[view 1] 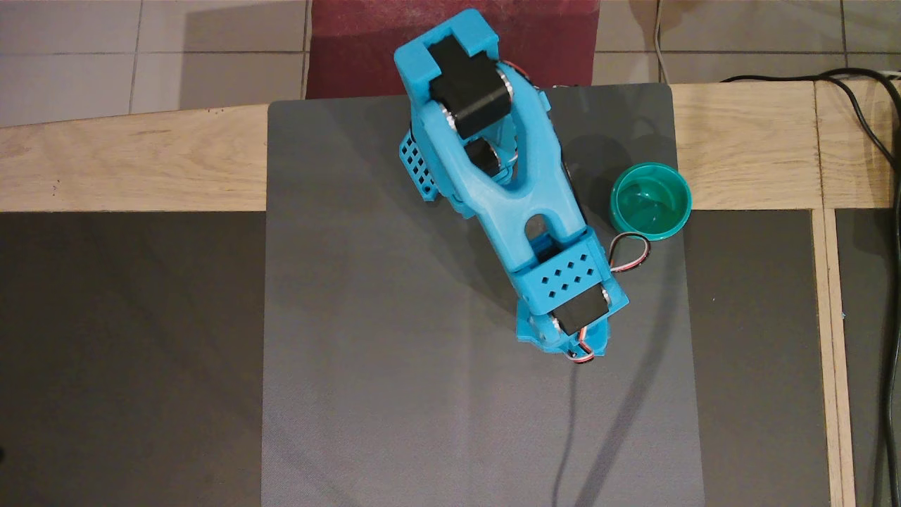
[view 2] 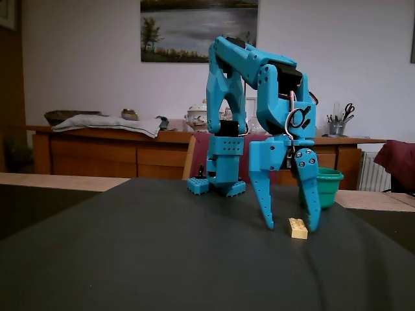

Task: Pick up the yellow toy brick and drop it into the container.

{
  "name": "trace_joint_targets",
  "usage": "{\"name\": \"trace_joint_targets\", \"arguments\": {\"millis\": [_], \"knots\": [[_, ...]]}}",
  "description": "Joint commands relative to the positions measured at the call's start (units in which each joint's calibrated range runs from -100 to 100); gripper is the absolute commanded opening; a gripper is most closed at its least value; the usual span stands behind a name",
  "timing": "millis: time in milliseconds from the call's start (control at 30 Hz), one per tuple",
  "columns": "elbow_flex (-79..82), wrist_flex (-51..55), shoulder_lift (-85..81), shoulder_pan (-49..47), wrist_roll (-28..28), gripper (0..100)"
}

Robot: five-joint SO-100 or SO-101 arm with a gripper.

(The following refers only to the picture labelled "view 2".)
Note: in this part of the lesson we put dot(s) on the metal pen cup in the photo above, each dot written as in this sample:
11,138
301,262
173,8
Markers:
337,129

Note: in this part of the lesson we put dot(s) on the white lego brick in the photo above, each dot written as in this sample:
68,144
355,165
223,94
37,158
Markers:
298,229

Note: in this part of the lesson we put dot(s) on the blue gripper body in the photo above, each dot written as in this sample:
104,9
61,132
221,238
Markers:
270,155

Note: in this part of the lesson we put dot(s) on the round clear glass vase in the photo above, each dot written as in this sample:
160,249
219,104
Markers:
252,124

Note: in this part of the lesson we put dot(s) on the maroon garment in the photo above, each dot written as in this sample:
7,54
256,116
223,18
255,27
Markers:
395,162

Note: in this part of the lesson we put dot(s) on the dark table cloth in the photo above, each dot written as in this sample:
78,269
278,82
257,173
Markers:
162,259

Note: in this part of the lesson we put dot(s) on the dark shallow bowl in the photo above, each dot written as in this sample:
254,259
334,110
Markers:
61,115

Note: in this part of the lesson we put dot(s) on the lake landscape painting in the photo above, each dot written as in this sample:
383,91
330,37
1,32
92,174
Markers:
181,29

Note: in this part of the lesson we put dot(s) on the dark picture frame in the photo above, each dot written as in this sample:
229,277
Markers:
412,32

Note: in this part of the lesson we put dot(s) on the wooden chair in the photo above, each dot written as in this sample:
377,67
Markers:
188,158

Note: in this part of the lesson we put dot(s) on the white porcelain tureen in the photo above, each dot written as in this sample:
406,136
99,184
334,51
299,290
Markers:
196,118

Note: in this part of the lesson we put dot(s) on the dark table mat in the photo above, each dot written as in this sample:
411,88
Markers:
392,226
32,207

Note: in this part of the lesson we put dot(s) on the folded grey cloth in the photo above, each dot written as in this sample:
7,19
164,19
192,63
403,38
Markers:
107,124

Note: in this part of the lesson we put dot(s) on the green plastic cup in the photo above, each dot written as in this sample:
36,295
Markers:
329,184

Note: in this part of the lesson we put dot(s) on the white picture frame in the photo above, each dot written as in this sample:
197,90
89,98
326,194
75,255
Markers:
251,104

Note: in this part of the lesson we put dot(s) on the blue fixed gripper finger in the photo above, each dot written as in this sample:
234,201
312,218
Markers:
263,194

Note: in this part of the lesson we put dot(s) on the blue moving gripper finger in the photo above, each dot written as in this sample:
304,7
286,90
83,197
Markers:
309,191

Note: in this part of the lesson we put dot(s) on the wooden sideboard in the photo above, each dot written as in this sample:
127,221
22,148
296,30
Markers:
97,155

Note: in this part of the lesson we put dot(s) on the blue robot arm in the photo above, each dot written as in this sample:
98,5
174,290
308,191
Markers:
227,52

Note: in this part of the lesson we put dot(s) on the small ceramic pot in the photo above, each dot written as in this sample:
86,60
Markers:
129,114

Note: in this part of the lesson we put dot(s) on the white radiator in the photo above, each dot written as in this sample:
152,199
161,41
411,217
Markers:
373,175

